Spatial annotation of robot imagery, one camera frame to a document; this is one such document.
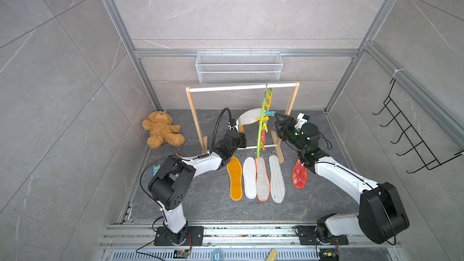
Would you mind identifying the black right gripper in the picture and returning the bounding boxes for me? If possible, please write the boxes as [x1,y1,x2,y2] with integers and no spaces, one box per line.
[275,114,306,155]

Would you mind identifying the grey felt yellow-edged insole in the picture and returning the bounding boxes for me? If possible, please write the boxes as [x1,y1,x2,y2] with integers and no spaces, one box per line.
[238,108,262,132]

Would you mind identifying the yellow fuzzy insole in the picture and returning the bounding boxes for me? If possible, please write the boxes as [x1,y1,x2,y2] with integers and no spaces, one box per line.
[227,157,243,201]

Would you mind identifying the white foam insole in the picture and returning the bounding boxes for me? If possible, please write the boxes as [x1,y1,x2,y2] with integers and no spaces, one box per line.
[242,157,257,199]

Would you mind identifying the red orange-edged insole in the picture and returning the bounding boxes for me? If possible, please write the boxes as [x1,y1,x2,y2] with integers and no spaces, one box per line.
[292,158,308,190]

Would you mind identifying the grey felt orange-edged insole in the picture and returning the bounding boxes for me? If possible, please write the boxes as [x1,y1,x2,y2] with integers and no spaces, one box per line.
[255,157,270,203]

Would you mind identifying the grey striped insole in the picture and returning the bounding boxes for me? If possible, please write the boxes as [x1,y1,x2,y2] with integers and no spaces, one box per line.
[269,155,285,204]

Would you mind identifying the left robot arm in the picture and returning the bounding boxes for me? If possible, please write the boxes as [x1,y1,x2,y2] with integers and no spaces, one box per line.
[142,108,247,245]

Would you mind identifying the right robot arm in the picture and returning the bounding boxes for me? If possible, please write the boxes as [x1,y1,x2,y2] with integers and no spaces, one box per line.
[275,113,410,244]

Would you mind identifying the green round clip hanger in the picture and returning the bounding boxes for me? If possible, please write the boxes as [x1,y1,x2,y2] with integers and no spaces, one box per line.
[256,87,273,159]

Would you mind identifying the brown teddy bear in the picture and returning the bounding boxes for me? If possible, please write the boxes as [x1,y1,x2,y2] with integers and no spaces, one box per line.
[142,111,185,149]

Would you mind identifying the teal robot toy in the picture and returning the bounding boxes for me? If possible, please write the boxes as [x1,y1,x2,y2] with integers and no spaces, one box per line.
[152,165,161,175]

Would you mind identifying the wooden clothes rack frame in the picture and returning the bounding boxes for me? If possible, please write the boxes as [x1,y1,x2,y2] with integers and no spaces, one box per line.
[186,81,300,164]

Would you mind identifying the white wire mesh basket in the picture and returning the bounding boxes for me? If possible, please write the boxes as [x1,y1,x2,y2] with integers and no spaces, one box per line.
[195,51,283,84]

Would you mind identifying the black wall hook rack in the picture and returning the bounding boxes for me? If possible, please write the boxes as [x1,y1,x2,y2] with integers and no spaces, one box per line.
[372,79,464,174]

